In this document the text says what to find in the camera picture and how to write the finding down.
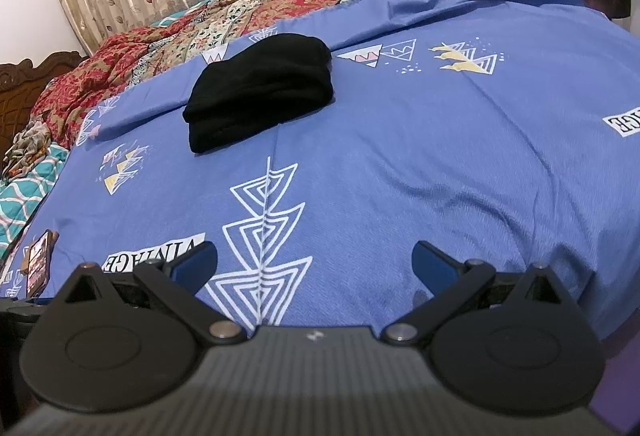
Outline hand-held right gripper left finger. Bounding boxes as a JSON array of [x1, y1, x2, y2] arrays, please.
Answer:
[[52, 241, 248, 343]]

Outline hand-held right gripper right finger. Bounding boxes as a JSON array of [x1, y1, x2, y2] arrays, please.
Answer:
[[381, 240, 581, 345]]

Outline black pants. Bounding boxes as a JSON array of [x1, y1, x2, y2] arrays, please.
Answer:
[[182, 33, 335, 154]]

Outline blue printed bedsheet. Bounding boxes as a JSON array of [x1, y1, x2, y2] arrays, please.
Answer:
[[0, 0, 640, 342]]

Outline smartphone with brown case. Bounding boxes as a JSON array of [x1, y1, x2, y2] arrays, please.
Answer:
[[25, 230, 60, 298]]

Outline teal patterned blanket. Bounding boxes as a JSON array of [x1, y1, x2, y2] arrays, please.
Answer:
[[0, 143, 71, 262]]

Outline crumpled floral cloth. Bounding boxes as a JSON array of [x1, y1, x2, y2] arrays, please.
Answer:
[[2, 118, 53, 179]]

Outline purple cloth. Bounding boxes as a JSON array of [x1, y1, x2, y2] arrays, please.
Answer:
[[590, 331, 640, 436]]

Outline carved wooden headboard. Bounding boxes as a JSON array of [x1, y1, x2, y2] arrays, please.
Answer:
[[0, 51, 88, 152]]

